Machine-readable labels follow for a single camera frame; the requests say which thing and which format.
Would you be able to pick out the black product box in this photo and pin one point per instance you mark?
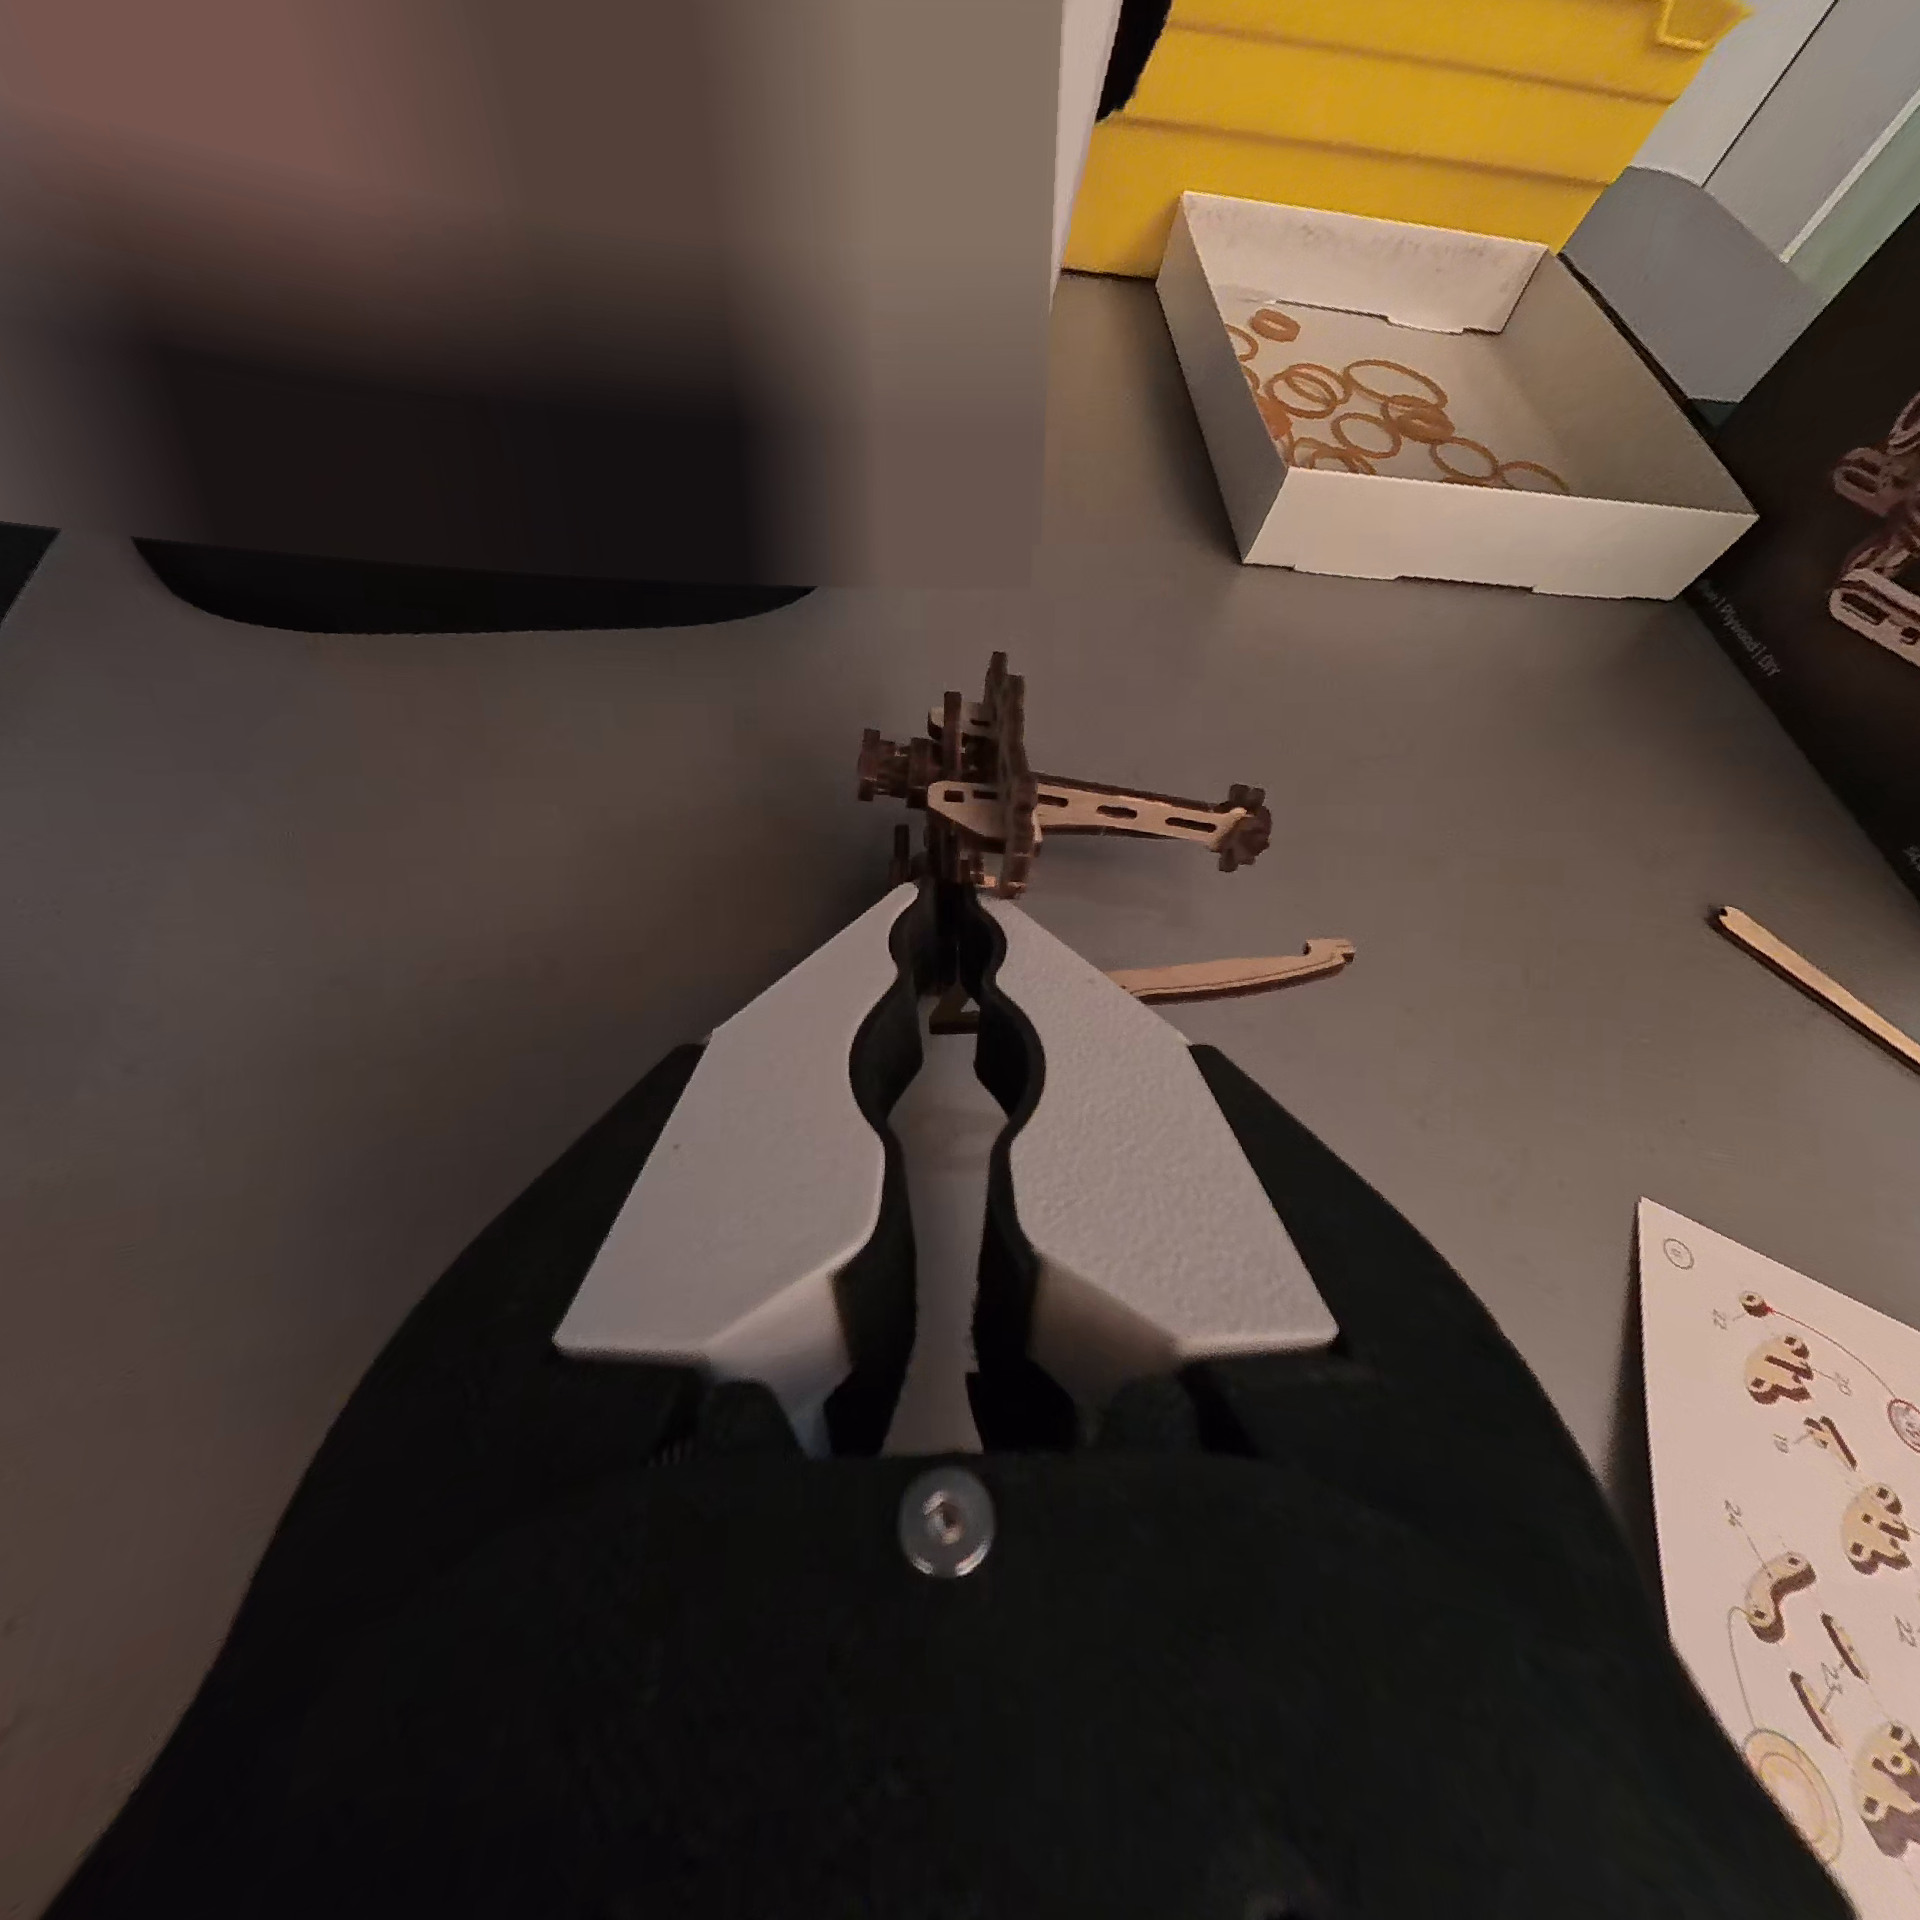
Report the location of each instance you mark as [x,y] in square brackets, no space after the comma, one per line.
[1816,495]

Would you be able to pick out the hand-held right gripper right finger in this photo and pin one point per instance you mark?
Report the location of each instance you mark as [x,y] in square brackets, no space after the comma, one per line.
[1142,1201]

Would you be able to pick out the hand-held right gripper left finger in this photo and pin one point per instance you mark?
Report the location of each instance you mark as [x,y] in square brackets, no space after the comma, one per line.
[750,1170]

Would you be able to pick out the instruction booklet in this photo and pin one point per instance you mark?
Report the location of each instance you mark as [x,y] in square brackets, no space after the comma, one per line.
[1724,1424]

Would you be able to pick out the grey storage bin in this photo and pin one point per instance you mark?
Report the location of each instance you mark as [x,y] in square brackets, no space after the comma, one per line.
[1680,271]

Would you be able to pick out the pile of rubber bands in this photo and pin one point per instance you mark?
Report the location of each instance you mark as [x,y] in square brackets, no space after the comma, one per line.
[1320,393]

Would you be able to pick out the wooden model assembly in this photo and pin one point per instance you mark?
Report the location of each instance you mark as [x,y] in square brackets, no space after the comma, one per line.
[983,810]

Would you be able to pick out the black curved object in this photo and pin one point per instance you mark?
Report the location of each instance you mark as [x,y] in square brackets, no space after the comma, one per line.
[452,600]

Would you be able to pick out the curved wooden arm part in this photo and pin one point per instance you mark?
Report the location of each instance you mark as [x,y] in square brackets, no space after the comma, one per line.
[1215,979]

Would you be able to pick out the white cardboard box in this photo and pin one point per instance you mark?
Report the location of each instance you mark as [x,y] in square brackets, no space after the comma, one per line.
[1440,546]

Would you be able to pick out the thin wooden stick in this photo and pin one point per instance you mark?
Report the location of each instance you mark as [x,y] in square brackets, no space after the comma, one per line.
[1800,975]

